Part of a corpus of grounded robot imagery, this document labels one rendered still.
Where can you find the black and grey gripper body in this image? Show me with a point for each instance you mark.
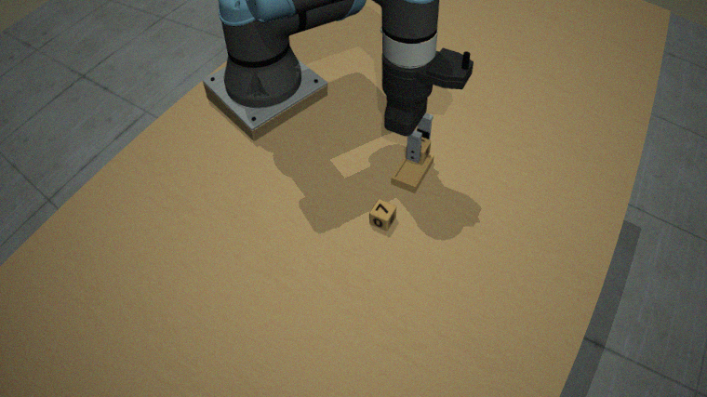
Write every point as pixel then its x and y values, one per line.
pixel 407 81

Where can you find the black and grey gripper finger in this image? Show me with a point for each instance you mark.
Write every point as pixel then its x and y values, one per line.
pixel 414 146
pixel 425 125

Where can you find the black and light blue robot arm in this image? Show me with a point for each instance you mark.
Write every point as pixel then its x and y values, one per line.
pixel 260 72

